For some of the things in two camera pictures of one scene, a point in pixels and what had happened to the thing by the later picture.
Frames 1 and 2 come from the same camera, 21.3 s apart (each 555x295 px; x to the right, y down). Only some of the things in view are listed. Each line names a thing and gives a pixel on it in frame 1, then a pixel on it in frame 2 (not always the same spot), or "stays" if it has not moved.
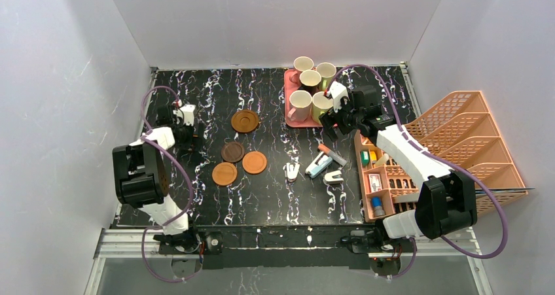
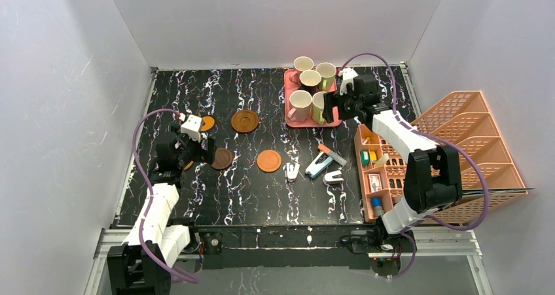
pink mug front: [300, 103] stays
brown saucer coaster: [244, 121] stays
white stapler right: [328, 177] stays
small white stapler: [292, 171] stays
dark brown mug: [309, 80] stays
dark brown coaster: [232, 152] → [222, 159]
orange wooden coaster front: [224, 173] → [189, 165]
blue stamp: [379, 210] stays
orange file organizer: [461, 134] stays
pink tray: [290, 87] stays
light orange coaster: [254, 162] → [269, 161]
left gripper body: [190, 134] → [204, 150]
